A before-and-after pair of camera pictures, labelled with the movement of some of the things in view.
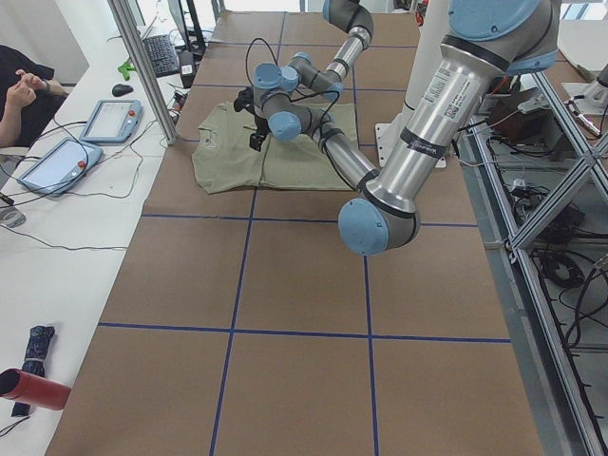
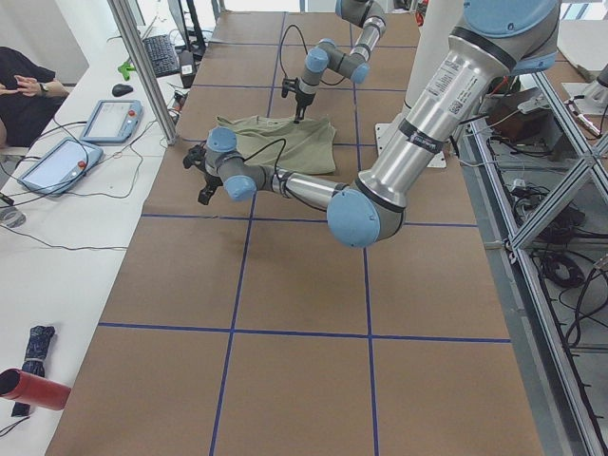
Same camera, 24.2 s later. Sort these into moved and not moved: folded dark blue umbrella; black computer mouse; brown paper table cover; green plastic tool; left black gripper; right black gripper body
Moved: right black gripper body; left black gripper
Not moved: black computer mouse; green plastic tool; folded dark blue umbrella; brown paper table cover
